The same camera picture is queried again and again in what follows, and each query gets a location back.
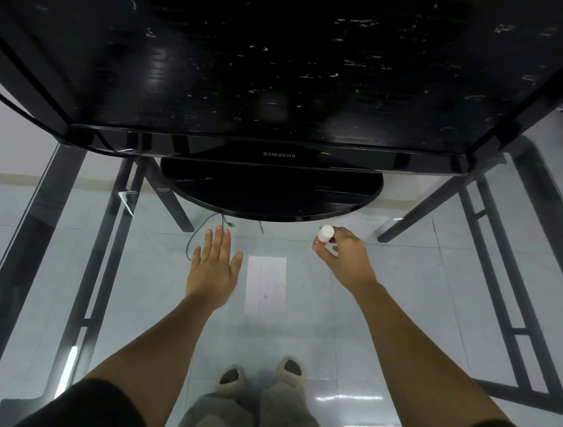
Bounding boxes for person's right hand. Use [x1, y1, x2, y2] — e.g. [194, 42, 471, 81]
[307, 224, 384, 298]

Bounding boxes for person's left hand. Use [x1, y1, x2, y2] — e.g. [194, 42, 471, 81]
[184, 222, 247, 313]

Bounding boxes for small white bottle red label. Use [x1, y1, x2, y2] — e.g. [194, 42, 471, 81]
[313, 224, 336, 250]

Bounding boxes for person's left forearm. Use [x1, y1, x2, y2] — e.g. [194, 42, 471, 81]
[76, 283, 228, 427]

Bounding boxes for person's right forearm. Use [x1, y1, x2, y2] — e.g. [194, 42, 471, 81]
[338, 279, 525, 427]

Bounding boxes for white sheet with blue dot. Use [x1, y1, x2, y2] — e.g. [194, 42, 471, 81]
[243, 255, 289, 321]

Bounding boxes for black oval television stand base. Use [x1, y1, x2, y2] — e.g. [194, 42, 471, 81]
[155, 151, 385, 233]

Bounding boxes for beige left shoe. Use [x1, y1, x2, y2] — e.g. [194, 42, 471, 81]
[214, 362, 250, 400]

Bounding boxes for beige shoe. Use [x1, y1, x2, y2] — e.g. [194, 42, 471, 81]
[214, 362, 250, 400]
[272, 355, 309, 388]

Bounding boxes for beige right shoe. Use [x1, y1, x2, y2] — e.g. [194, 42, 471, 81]
[272, 355, 309, 388]

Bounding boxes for grey trousers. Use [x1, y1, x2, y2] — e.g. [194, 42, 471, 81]
[185, 374, 328, 427]

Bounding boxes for black left sleeve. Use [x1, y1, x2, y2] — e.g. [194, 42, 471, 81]
[12, 370, 157, 427]

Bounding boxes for black flat screen television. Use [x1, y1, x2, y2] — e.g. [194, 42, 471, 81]
[0, 0, 563, 200]

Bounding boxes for thin black cable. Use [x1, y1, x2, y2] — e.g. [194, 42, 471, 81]
[184, 208, 239, 267]

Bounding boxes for glass table with black frame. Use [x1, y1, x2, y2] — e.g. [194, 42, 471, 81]
[0, 87, 563, 427]

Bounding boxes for black television power cable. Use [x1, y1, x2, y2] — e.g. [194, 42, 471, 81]
[0, 76, 72, 142]

